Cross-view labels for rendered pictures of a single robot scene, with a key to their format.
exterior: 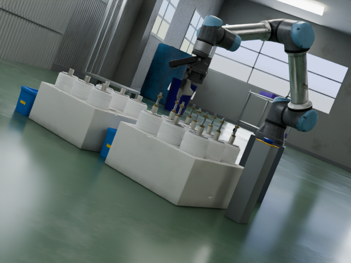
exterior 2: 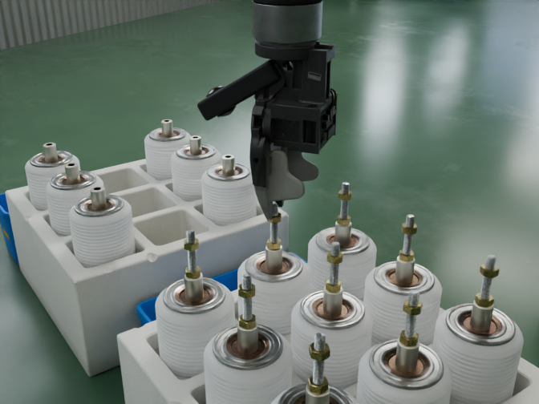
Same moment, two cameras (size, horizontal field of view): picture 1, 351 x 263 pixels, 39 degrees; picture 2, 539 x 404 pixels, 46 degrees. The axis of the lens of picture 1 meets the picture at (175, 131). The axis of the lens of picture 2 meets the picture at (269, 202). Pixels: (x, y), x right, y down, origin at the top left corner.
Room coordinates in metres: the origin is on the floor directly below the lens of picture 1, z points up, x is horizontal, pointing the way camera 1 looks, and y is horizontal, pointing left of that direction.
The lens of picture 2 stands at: (1.37, -0.19, 0.69)
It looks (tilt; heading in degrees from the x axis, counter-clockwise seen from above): 26 degrees down; 19
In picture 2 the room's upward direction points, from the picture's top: straight up
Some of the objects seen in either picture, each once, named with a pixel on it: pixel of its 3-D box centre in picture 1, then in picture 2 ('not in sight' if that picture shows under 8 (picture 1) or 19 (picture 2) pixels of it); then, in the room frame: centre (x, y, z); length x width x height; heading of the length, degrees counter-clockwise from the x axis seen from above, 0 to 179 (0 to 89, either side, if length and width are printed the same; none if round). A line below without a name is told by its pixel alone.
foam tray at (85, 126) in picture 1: (92, 121); (145, 244); (2.31, 0.38, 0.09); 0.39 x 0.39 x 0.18; 53
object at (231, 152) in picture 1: (221, 164); (468, 387); (2.01, -0.22, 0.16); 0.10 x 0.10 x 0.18
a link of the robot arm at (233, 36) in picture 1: (224, 39); not in sight; (2.13, -0.05, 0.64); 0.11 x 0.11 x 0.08; 37
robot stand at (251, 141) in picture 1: (257, 167); not in sight; (2.58, -0.46, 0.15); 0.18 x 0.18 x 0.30; 78
